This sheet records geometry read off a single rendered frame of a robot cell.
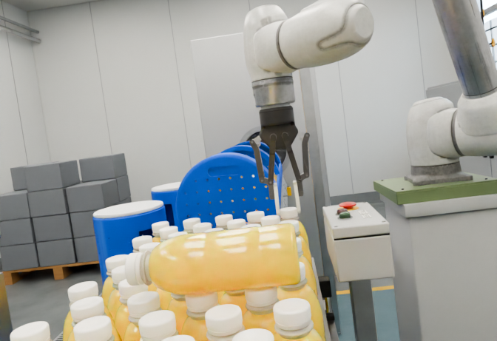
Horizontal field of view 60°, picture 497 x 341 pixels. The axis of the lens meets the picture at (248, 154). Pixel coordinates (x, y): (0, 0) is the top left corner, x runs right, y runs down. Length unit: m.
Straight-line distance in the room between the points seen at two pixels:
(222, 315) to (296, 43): 0.53
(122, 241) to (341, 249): 1.08
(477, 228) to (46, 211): 4.15
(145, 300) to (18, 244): 4.58
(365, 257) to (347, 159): 5.58
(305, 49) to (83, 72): 6.17
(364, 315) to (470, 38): 0.79
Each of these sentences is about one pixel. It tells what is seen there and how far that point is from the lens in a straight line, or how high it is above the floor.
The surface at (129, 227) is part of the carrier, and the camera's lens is 1.70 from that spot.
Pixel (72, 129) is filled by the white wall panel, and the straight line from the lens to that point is 6.93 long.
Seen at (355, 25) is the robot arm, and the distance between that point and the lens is 0.79.
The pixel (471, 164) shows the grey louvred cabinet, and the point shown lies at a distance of 3.57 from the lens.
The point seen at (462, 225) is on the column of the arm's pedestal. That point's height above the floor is 0.91.
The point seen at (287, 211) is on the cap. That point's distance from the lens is 0.95.
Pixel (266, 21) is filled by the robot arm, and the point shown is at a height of 1.51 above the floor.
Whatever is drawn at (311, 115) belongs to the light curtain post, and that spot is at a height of 1.32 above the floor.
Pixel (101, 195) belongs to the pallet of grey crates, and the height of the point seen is 0.81.
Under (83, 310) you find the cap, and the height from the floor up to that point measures 1.10.
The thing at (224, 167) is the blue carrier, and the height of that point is 1.20.
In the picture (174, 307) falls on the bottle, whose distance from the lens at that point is 0.62.
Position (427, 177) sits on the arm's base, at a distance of 1.51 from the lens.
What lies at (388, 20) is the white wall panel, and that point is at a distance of 6.63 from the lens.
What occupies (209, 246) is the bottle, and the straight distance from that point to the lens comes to 0.51.
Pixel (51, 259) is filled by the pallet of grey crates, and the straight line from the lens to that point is 4.98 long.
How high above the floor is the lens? 1.30
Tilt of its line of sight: 4 degrees down
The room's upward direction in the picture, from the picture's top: 7 degrees counter-clockwise
